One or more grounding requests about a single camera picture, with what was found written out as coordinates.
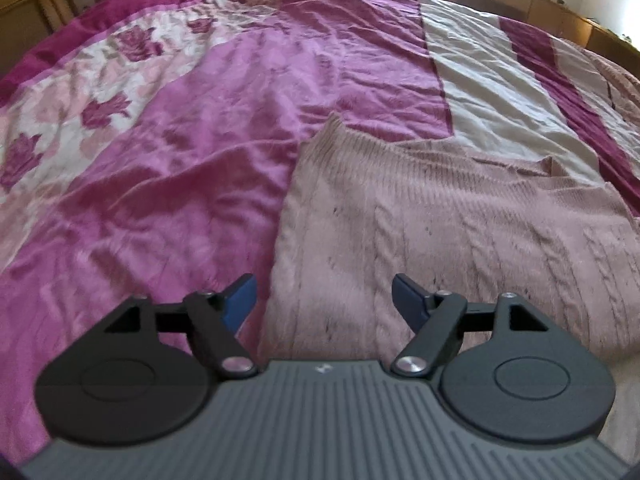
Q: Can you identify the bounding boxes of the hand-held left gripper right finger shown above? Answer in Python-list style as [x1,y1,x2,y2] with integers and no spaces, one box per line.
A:
[390,273,551,377]

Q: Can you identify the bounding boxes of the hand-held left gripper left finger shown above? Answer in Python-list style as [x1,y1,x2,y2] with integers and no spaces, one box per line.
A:
[103,273,259,380]

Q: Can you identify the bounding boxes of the pink cable-knit sweater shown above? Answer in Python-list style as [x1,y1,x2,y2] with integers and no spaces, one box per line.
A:
[257,112,640,363]

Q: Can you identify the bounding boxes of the magenta and white patchwork bedspread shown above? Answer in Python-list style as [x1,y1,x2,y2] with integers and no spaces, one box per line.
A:
[0,0,640,466]

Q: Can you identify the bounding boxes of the long wooden cabinet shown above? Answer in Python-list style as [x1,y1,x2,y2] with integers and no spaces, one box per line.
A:
[415,0,640,63]

